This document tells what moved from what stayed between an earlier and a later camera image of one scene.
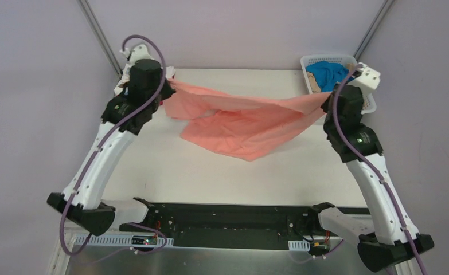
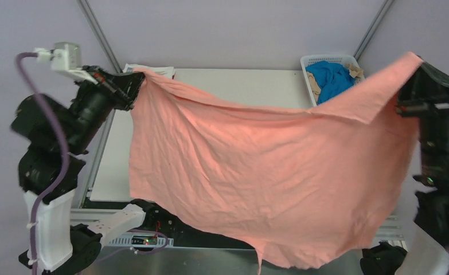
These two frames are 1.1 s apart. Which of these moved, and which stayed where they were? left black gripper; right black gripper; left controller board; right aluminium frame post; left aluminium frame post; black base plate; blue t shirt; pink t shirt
Moved: black base plate; pink t shirt; right black gripper; left black gripper
Stayed: blue t shirt; right aluminium frame post; left controller board; left aluminium frame post
